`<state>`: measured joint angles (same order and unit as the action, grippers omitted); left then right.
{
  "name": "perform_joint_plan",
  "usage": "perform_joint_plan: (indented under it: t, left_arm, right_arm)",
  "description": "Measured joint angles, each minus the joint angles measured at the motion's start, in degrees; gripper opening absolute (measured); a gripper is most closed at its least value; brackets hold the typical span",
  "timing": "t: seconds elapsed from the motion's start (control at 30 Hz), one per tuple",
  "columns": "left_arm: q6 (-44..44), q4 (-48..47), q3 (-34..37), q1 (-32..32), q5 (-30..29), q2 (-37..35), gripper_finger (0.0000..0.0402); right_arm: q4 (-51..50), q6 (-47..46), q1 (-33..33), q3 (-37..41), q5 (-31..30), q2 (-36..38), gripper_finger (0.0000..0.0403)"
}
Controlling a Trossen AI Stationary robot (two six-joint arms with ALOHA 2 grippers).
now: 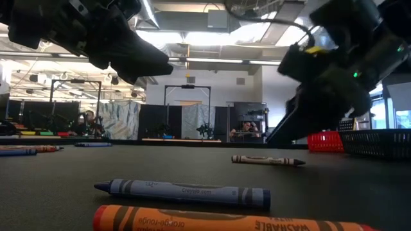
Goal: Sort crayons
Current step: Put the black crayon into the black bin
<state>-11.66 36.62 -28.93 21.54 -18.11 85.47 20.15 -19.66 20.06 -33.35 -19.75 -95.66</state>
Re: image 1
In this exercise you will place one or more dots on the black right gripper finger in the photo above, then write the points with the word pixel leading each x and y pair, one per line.
pixel 330 102
pixel 285 117

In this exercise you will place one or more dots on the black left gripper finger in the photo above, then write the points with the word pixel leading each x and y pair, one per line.
pixel 128 51
pixel 135 80

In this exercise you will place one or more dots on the white crayon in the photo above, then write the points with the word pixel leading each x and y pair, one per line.
pixel 266 160

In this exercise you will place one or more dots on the blue crayon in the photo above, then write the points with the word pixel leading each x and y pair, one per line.
pixel 16 153
pixel 93 145
pixel 192 194

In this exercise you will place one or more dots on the orange crayon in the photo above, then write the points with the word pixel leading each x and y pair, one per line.
pixel 38 149
pixel 208 221

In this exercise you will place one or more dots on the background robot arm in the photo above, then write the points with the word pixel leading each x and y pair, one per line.
pixel 205 130

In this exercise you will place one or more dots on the person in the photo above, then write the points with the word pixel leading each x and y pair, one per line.
pixel 247 126
pixel 90 118

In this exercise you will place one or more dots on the red plastic basket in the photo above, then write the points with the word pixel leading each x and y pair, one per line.
pixel 324 143

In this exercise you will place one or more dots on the black partition panel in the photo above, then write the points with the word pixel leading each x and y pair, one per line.
pixel 38 110
pixel 154 117

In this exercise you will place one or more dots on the blue patterned curtain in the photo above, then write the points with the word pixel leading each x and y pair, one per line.
pixel 120 120

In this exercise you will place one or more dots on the black plastic basket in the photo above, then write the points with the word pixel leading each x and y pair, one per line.
pixel 375 144

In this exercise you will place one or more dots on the small blue bin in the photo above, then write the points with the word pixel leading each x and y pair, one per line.
pixel 167 137

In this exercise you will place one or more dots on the grey curtain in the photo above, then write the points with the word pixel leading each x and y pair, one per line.
pixel 192 118

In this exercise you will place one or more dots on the ceiling light strip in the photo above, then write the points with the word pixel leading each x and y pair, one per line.
pixel 215 60
pixel 19 54

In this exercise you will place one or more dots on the wooden background table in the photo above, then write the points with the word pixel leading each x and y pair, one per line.
pixel 192 140

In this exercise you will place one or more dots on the small red bin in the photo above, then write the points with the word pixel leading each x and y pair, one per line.
pixel 63 133

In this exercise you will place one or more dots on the grey ceiling box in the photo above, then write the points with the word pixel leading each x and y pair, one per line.
pixel 218 19

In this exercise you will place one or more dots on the small green bin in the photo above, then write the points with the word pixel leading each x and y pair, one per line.
pixel 46 133

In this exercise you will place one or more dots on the small yellow bin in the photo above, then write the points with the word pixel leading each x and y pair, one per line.
pixel 28 133

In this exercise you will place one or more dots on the black table mat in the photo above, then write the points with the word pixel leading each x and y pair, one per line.
pixel 64 179

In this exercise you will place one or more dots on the black gantry frame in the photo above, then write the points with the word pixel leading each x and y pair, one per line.
pixel 77 81
pixel 187 86

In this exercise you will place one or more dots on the grey wall vent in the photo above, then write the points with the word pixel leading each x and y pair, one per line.
pixel 241 81
pixel 191 80

